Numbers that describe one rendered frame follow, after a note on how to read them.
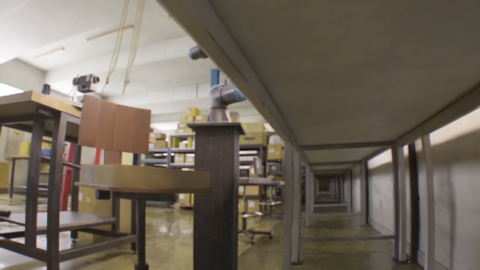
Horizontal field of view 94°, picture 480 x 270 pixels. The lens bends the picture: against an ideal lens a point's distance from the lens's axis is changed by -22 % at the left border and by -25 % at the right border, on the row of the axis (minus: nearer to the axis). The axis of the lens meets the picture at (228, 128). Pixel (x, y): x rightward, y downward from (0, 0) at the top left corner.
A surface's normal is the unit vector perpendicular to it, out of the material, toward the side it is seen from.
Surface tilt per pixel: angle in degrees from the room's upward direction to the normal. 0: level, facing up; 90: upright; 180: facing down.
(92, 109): 90
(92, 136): 90
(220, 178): 90
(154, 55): 90
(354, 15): 180
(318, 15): 180
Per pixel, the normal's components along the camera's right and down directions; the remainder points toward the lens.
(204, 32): -0.01, 0.98
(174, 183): 0.75, -0.12
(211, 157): -0.15, -0.20
